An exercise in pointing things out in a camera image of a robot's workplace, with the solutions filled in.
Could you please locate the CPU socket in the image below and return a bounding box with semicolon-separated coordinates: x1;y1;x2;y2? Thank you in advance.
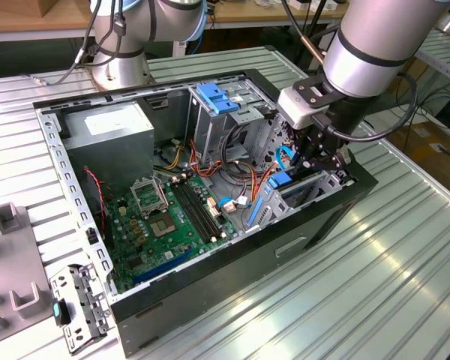
148;211;178;239

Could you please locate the grey metal card bracket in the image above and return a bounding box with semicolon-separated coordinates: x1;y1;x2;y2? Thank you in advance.
49;262;113;356

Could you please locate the blue expansion slot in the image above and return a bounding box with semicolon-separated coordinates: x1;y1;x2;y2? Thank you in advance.
131;247;194;286

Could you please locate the black RAM slot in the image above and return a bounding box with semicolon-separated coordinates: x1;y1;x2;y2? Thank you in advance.
180;178;226;238
170;181;215;243

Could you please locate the grey power supply unit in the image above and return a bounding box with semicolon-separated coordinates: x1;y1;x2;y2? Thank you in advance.
61;100;155;194

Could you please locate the grey metal disk bay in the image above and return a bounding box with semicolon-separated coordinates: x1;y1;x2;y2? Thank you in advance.
247;112;356;230

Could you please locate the metal slat side table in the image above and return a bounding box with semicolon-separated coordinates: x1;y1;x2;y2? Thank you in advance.
397;24;450;110

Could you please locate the metal socket cover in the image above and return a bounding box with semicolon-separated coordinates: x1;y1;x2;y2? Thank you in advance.
130;178;170;218

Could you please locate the black open PC case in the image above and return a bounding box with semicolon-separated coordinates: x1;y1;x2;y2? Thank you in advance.
32;68;379;359

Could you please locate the blue data wire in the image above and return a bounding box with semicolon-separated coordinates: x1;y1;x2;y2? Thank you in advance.
274;145;294;170

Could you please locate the cable with metal plug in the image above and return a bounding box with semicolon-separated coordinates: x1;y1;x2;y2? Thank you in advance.
29;0;125;87

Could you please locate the grey parts rack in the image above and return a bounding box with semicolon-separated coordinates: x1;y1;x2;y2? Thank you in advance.
0;202;57;348

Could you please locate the green motherboard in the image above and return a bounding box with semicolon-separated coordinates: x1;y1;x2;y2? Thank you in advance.
104;174;241;292

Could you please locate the cardboard box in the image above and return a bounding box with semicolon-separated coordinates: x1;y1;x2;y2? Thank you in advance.
385;121;450;196

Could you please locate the black camera cable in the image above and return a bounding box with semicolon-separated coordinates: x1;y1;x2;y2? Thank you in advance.
314;73;419;143

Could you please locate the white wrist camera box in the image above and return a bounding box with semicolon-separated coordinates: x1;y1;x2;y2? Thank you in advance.
276;76;341;131

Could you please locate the multicolour power wire bundle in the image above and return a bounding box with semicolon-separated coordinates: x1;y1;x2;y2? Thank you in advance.
153;138;275;196

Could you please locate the blue plastic drive latch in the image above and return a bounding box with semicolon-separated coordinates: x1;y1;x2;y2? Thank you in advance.
196;82;241;116

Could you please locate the grey metal drive cage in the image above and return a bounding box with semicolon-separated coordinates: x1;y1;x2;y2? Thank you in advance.
185;76;282;166

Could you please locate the hard disk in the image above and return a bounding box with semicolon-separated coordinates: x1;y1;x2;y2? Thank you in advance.
247;170;323;229

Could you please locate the black teal latch clip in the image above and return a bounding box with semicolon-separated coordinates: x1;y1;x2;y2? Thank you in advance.
52;298;71;326

